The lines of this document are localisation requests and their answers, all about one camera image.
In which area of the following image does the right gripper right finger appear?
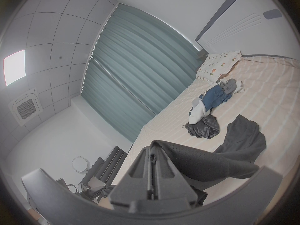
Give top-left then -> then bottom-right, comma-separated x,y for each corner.
153,152 -> 199,207

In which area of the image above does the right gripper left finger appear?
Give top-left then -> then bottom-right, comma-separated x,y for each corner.
110,146 -> 153,206

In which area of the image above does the black T-shirt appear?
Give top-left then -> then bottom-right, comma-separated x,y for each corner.
150,114 -> 266,207

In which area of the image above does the pile of clothes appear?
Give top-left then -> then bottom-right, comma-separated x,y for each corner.
189,78 -> 245,124

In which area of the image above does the bed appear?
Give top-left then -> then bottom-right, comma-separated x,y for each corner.
112,0 -> 300,207

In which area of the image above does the black chest of drawers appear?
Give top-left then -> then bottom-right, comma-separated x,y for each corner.
80,146 -> 128,189

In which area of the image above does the black satin garment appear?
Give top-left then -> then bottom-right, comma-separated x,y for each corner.
182,115 -> 221,139

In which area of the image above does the blue-green curtain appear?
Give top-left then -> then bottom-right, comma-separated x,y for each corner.
90,3 -> 207,114
81,58 -> 156,143

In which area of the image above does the ceiling air conditioner vent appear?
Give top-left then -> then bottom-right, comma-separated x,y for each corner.
9,88 -> 43,126

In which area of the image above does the white printed pillow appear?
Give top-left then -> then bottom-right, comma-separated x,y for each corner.
196,51 -> 242,83

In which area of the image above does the grey bedside table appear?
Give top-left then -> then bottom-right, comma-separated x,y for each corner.
196,49 -> 209,61

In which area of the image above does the ceiling light panel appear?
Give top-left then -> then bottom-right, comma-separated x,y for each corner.
3,49 -> 26,87

